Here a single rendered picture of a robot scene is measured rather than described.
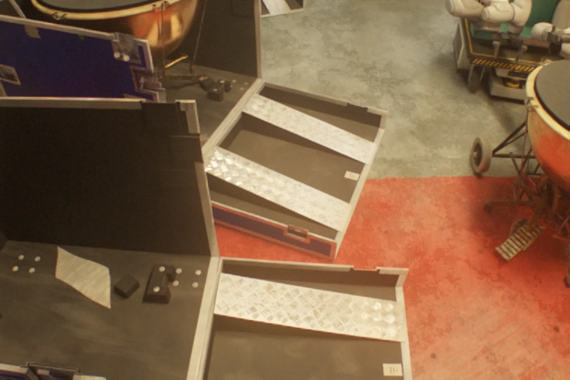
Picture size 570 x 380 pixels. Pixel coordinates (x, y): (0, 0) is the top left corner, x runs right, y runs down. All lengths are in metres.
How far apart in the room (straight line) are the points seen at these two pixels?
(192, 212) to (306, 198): 0.74
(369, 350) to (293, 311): 0.34
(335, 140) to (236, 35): 0.86
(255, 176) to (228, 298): 0.73
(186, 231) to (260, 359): 0.58
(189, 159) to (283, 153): 1.12
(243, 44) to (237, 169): 0.86
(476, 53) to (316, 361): 2.16
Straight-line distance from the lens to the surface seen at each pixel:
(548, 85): 2.13
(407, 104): 3.20
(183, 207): 1.83
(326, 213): 2.37
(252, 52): 2.95
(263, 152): 2.69
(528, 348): 2.23
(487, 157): 2.69
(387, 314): 2.08
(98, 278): 2.09
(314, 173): 2.58
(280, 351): 1.97
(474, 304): 2.25
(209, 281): 1.97
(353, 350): 2.00
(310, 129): 2.74
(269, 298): 1.96
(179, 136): 1.58
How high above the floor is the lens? 1.81
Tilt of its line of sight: 43 degrees down
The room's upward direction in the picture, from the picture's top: straight up
